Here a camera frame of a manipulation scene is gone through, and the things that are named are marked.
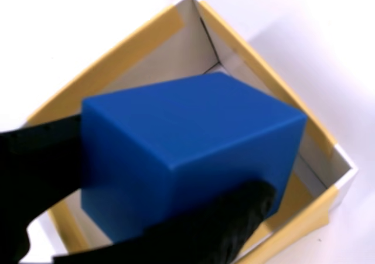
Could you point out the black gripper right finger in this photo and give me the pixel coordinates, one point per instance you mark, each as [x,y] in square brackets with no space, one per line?
[211,234]

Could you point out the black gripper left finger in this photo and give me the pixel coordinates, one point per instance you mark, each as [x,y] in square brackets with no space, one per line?
[38,170]

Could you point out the blue cube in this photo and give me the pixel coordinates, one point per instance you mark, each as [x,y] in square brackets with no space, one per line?
[190,146]

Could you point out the yellow open box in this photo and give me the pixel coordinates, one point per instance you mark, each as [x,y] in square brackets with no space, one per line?
[129,55]

